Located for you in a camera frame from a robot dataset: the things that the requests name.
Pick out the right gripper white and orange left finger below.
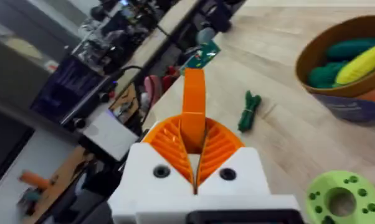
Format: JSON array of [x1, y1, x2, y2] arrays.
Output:
[[124, 68, 206, 198]]

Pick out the green disc with holes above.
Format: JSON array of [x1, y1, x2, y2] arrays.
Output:
[[303, 170, 375, 224]]

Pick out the white flat box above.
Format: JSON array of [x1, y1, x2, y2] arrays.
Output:
[[81, 110, 140, 161]]

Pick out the black screen device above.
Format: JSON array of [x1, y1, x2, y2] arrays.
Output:
[[31, 55, 113, 123]]

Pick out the pink rounded object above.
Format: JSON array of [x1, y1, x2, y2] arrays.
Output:
[[143, 74, 163, 107]]

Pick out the right gripper white and orange right finger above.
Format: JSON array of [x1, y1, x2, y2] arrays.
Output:
[[195, 117, 272, 196]]

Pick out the orange handled tool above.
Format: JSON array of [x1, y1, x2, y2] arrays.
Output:
[[18, 170, 53, 191]]

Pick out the brown tub with toy vegetables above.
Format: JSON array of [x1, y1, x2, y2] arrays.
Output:
[[294, 15, 375, 126]]

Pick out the green toy vegetable bundle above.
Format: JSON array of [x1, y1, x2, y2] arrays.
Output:
[[237, 90, 263, 133]]

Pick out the green board with blocks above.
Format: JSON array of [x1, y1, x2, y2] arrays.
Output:
[[180, 40, 222, 70]]

